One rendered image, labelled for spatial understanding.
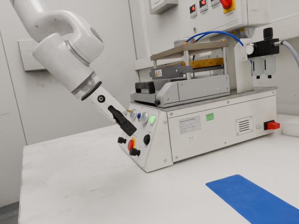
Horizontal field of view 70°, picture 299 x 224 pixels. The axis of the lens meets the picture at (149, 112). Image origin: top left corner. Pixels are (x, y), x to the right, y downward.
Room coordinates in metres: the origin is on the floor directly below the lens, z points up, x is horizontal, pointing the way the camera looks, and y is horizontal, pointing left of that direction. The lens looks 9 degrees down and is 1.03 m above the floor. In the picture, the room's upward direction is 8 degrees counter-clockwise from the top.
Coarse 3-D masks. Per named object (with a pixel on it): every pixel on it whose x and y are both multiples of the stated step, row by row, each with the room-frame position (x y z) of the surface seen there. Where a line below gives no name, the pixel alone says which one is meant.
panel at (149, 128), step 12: (132, 108) 0.87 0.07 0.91; (144, 108) 0.75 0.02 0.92; (132, 120) 0.82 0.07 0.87; (156, 120) 0.63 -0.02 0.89; (144, 132) 0.68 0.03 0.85; (120, 144) 0.87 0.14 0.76; (144, 144) 0.65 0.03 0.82; (132, 156) 0.71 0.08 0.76; (144, 156) 0.62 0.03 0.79; (144, 168) 0.60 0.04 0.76
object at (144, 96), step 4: (152, 80) 0.85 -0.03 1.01; (156, 80) 0.81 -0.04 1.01; (160, 80) 0.78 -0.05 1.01; (164, 80) 0.75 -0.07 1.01; (168, 80) 0.72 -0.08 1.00; (156, 84) 0.82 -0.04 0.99; (160, 84) 0.78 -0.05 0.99; (164, 84) 0.75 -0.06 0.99; (156, 88) 0.82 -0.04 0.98; (160, 88) 0.79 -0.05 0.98; (140, 92) 0.82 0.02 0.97; (144, 92) 0.79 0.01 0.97; (148, 92) 0.77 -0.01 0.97; (156, 92) 0.72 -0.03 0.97; (136, 96) 0.84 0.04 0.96; (140, 96) 0.79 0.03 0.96; (144, 96) 0.75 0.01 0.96; (148, 96) 0.72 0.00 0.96; (152, 96) 0.68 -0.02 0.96; (140, 100) 0.80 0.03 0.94; (144, 100) 0.76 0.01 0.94; (148, 100) 0.72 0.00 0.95; (152, 100) 0.69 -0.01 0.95
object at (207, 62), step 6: (198, 60) 0.74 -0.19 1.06; (204, 60) 0.75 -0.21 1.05; (210, 60) 0.75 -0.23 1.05; (216, 60) 0.76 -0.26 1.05; (162, 66) 0.84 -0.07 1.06; (198, 66) 0.74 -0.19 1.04; (204, 66) 0.74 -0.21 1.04; (210, 66) 0.76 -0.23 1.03; (216, 66) 0.77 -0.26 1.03; (222, 66) 0.77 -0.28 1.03; (192, 72) 0.73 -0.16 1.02
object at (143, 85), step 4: (136, 84) 0.82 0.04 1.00; (140, 84) 0.78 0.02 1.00; (144, 84) 0.74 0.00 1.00; (148, 84) 0.70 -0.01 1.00; (152, 84) 0.70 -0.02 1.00; (136, 88) 0.83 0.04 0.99; (140, 88) 0.79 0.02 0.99; (144, 88) 0.75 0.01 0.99; (148, 88) 0.71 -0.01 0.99; (152, 88) 0.70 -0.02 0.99; (136, 92) 0.83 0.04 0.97; (152, 92) 0.70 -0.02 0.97
